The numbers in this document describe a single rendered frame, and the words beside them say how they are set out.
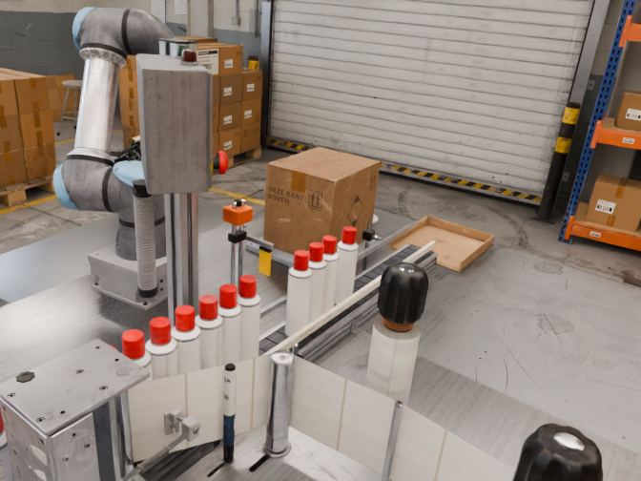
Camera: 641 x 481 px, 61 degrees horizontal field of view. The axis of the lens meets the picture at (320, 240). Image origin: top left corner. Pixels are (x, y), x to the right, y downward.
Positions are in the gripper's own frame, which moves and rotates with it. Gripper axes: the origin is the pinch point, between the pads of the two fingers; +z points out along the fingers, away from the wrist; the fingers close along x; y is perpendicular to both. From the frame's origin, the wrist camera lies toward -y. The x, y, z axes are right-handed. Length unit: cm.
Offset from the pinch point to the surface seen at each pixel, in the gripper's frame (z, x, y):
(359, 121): -397, 113, -63
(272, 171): -15, 20, 45
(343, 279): 19, 42, 69
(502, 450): 57, 61, 102
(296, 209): -11, 32, 49
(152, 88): 56, -18, 77
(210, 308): 59, 18, 65
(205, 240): -9.3, 32.8, 13.7
